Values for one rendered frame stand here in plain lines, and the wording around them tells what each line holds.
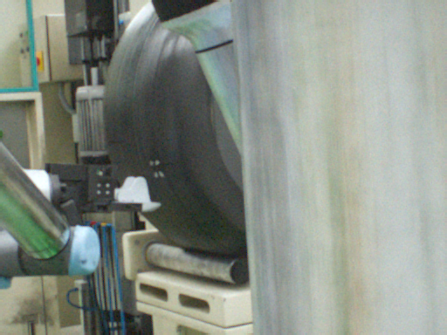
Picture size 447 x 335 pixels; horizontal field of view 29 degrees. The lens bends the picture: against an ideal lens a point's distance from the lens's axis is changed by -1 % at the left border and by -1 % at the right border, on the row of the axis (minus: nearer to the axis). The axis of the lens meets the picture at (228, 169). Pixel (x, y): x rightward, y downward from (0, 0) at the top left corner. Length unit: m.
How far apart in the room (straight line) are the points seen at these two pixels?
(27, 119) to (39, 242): 0.92
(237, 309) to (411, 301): 1.24
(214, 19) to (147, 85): 1.05
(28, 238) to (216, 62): 0.84
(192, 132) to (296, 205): 1.15
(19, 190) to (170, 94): 0.38
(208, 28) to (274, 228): 0.16
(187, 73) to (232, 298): 0.40
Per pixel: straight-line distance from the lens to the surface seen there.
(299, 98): 0.31
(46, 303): 2.16
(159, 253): 1.78
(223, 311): 1.54
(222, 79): 0.46
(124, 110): 1.56
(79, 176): 1.48
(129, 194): 1.51
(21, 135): 2.16
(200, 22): 0.45
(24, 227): 1.24
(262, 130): 0.32
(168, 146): 1.46
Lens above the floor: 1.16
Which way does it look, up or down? 3 degrees down
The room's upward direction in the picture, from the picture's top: 4 degrees counter-clockwise
